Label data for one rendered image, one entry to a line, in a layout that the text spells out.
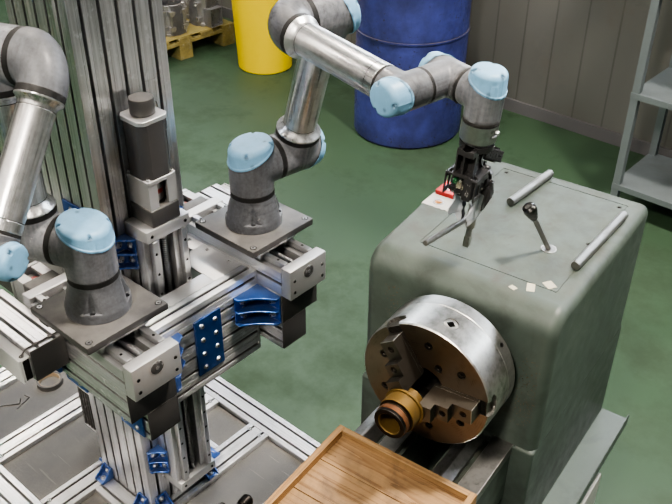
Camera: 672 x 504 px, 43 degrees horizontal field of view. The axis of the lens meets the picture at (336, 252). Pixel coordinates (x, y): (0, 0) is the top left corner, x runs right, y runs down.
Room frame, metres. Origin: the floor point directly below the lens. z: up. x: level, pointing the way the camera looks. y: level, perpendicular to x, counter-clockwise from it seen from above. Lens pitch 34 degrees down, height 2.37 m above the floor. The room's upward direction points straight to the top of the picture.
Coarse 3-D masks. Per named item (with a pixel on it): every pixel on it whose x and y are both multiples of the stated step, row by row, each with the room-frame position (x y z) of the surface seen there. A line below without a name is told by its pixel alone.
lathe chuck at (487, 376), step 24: (408, 312) 1.47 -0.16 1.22; (432, 312) 1.45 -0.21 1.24; (456, 312) 1.45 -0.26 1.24; (384, 336) 1.45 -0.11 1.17; (408, 336) 1.42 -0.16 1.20; (432, 336) 1.39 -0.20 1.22; (456, 336) 1.38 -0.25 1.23; (480, 336) 1.40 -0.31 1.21; (384, 360) 1.45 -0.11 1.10; (432, 360) 1.38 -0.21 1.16; (456, 360) 1.35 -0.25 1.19; (480, 360) 1.35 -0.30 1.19; (384, 384) 1.45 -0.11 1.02; (432, 384) 1.44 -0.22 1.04; (456, 384) 1.35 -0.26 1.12; (480, 384) 1.32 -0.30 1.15; (504, 384) 1.36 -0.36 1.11; (432, 432) 1.38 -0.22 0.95; (456, 432) 1.34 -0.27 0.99; (480, 432) 1.31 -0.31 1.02
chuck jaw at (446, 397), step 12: (432, 396) 1.33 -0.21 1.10; (444, 396) 1.33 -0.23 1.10; (456, 396) 1.33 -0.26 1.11; (468, 396) 1.33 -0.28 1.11; (432, 408) 1.30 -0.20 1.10; (444, 408) 1.30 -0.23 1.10; (456, 408) 1.30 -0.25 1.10; (468, 408) 1.29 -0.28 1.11; (480, 408) 1.32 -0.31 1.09; (432, 420) 1.30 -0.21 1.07; (444, 420) 1.30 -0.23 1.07; (468, 420) 1.29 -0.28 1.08
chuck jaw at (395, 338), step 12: (396, 324) 1.45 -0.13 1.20; (396, 336) 1.41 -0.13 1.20; (384, 348) 1.41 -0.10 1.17; (396, 348) 1.39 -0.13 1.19; (408, 348) 1.41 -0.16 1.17; (396, 360) 1.38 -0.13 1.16; (408, 360) 1.39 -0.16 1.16; (396, 372) 1.37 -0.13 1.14; (408, 372) 1.37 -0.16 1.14; (420, 372) 1.39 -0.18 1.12; (396, 384) 1.34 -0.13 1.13; (408, 384) 1.35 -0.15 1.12
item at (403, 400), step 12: (396, 396) 1.31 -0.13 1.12; (408, 396) 1.31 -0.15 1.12; (420, 396) 1.33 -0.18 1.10; (384, 408) 1.29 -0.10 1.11; (396, 408) 1.28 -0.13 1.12; (408, 408) 1.29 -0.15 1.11; (420, 408) 1.30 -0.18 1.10; (384, 420) 1.31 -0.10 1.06; (396, 420) 1.26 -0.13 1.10; (408, 420) 1.27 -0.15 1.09; (420, 420) 1.30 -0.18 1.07; (384, 432) 1.28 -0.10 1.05; (396, 432) 1.27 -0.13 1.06
